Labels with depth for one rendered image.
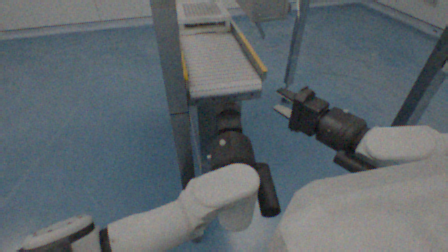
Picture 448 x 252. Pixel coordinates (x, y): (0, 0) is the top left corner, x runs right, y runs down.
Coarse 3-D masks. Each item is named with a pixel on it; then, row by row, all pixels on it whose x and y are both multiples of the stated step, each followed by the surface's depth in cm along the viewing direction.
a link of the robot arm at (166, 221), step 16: (160, 208) 41; (176, 208) 40; (112, 224) 38; (128, 224) 38; (144, 224) 38; (160, 224) 38; (176, 224) 39; (80, 240) 32; (96, 240) 34; (112, 240) 36; (128, 240) 36; (144, 240) 37; (160, 240) 38; (176, 240) 39
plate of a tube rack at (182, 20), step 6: (180, 6) 130; (192, 6) 130; (222, 6) 130; (180, 12) 124; (222, 12) 124; (228, 12) 123; (180, 18) 118; (186, 18) 118; (192, 18) 118; (198, 18) 118; (204, 18) 118; (210, 18) 118; (216, 18) 119; (222, 18) 119; (228, 18) 120; (180, 24) 117
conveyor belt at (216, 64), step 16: (192, 0) 161; (208, 0) 161; (192, 48) 111; (208, 48) 111; (224, 48) 111; (240, 48) 111; (192, 64) 101; (208, 64) 101; (224, 64) 101; (240, 64) 101; (192, 80) 92; (208, 80) 92; (224, 80) 92; (240, 80) 92; (256, 80) 92; (192, 96) 89; (208, 96) 91
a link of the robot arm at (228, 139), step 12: (216, 108) 57; (228, 108) 55; (240, 108) 57; (216, 120) 57; (228, 120) 55; (240, 120) 55; (216, 132) 61; (228, 132) 52; (240, 132) 54; (216, 144) 51; (228, 144) 49; (240, 144) 50
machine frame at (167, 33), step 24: (168, 0) 62; (168, 24) 65; (168, 48) 69; (168, 72) 73; (288, 72) 218; (432, 72) 98; (168, 96) 79; (408, 96) 109; (432, 96) 105; (408, 120) 111; (192, 168) 102; (192, 240) 142
